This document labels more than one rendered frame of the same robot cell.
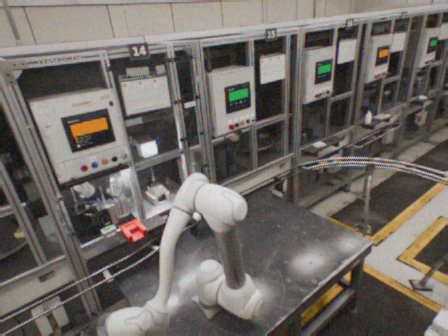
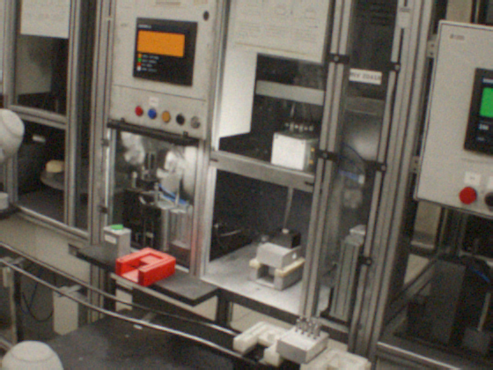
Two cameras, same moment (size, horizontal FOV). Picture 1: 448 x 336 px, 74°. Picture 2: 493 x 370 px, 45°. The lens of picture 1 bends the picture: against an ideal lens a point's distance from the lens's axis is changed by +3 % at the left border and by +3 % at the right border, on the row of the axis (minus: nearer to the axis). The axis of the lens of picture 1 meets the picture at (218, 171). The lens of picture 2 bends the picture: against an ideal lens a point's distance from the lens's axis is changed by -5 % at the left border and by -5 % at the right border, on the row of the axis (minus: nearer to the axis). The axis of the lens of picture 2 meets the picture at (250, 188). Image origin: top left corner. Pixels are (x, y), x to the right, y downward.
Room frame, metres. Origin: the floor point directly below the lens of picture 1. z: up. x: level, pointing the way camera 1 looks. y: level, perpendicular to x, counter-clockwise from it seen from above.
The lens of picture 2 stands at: (1.17, -1.24, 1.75)
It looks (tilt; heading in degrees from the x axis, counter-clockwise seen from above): 15 degrees down; 67
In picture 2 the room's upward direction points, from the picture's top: 6 degrees clockwise
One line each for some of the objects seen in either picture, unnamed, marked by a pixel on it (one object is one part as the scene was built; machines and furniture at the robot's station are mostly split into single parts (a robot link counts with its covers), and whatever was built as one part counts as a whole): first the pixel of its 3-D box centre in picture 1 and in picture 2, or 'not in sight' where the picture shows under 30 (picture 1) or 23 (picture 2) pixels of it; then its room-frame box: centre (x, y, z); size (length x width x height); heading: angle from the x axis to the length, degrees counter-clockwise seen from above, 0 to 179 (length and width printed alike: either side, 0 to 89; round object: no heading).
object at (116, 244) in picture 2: (110, 235); (118, 244); (1.54, 0.73, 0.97); 0.08 x 0.08 x 0.12; 35
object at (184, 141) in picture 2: (99, 173); (149, 130); (1.62, 0.72, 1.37); 0.36 x 0.04 x 0.04; 125
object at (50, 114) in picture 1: (81, 132); (180, 58); (1.74, 0.80, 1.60); 0.42 x 0.29 x 0.46; 125
